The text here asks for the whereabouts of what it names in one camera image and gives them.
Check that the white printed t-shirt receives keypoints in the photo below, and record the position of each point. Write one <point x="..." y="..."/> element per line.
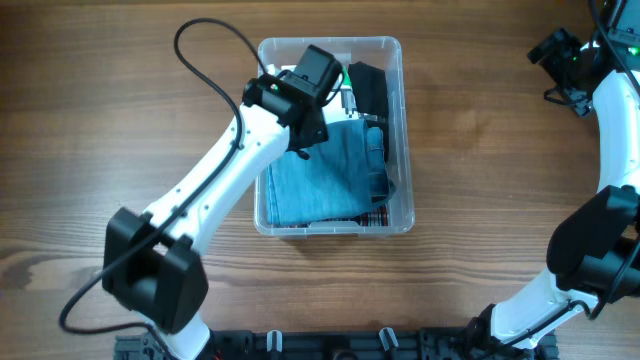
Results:
<point x="342" y="106"/>

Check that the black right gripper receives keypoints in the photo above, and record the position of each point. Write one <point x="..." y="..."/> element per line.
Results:
<point x="569" y="45"/>

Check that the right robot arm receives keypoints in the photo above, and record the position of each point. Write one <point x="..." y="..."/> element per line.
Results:
<point x="589" y="263"/>

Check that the red plaid shirt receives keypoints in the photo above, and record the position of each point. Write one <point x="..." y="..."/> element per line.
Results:
<point x="377" y="217"/>

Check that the blue denim jeans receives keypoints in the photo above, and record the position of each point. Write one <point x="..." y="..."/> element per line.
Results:
<point x="344" y="177"/>

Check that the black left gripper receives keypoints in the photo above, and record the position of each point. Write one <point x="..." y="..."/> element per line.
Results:
<point x="320" y="133"/>

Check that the clear plastic storage bin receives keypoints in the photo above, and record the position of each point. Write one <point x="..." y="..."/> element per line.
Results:
<point x="382" y="52"/>

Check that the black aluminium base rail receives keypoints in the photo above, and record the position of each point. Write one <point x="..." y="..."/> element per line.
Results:
<point x="423" y="344"/>

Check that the black garment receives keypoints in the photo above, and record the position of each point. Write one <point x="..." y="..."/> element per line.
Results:
<point x="371" y="95"/>

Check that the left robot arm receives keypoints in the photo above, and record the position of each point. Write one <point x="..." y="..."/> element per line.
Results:
<point x="153" y="261"/>

